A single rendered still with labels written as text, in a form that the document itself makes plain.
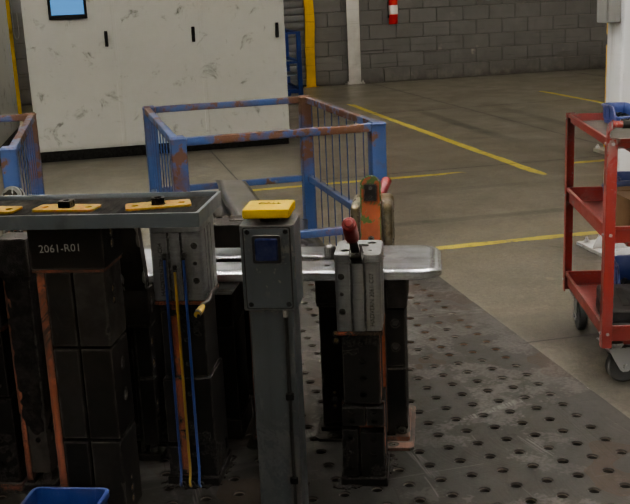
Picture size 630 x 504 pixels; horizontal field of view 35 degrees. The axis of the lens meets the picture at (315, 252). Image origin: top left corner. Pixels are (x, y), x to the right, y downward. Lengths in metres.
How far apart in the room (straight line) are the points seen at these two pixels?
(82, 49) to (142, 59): 0.55
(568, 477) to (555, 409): 0.25
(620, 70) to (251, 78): 5.04
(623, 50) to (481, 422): 3.88
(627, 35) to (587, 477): 4.06
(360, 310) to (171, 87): 8.34
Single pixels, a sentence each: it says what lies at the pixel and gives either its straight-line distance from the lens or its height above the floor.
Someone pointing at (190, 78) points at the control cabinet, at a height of 0.69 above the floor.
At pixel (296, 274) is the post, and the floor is 1.07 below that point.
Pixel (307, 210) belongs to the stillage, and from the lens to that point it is 4.93.
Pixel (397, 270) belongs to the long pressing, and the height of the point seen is 1.00.
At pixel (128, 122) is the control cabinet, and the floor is 0.32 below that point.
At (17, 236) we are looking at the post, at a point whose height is 1.10.
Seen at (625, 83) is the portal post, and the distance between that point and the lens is 5.48.
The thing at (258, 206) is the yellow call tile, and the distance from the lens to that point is 1.28.
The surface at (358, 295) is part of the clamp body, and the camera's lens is 1.44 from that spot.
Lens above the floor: 1.42
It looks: 14 degrees down
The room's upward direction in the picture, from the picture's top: 3 degrees counter-clockwise
